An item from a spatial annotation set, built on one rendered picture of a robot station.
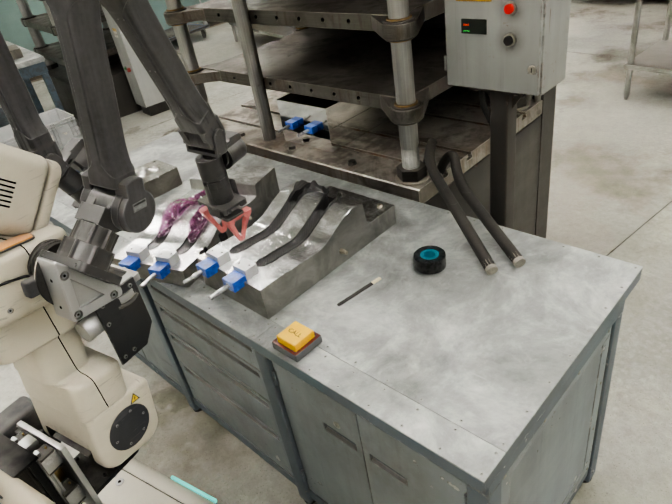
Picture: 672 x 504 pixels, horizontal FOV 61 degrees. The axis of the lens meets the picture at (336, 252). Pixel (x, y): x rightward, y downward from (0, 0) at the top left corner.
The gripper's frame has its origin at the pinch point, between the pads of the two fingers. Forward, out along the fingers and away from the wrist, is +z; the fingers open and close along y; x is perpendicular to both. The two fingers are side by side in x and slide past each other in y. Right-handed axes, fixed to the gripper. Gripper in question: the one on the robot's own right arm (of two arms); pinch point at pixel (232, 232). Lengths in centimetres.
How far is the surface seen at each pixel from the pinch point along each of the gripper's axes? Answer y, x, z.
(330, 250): -8.5, -21.0, 15.1
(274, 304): -8.4, -0.3, 18.2
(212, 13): 102, -80, -24
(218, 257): 8.2, 1.1, 9.5
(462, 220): -30, -49, 15
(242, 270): -1.7, 1.3, 9.4
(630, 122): 16, -321, 107
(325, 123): 47, -78, 13
